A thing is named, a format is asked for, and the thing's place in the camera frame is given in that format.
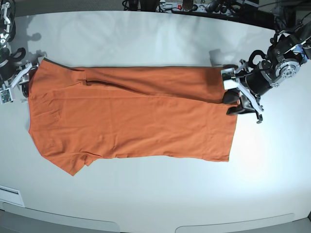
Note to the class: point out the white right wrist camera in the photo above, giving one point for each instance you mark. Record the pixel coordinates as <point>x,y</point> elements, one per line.
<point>6,96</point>

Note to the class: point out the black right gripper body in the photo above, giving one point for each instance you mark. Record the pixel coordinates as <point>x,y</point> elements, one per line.
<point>12,75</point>

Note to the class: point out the orange T-shirt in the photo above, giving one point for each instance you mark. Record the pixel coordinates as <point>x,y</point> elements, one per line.
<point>79,115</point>

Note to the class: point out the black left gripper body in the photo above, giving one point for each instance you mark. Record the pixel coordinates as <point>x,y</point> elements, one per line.
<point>253,85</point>

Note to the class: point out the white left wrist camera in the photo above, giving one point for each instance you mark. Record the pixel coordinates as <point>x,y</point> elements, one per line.
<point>229,78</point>

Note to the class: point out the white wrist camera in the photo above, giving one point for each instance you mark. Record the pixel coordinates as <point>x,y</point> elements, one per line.
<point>6,96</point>
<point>229,78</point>

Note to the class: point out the white power strip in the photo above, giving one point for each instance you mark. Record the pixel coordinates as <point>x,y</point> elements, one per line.
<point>198,6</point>

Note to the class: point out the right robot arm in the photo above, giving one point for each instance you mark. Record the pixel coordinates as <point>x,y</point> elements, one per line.
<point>7,26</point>

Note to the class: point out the white label on table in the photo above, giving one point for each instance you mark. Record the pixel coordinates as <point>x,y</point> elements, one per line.
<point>11,196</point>

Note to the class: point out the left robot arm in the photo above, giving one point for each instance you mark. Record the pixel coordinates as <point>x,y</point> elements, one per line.
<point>290,49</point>

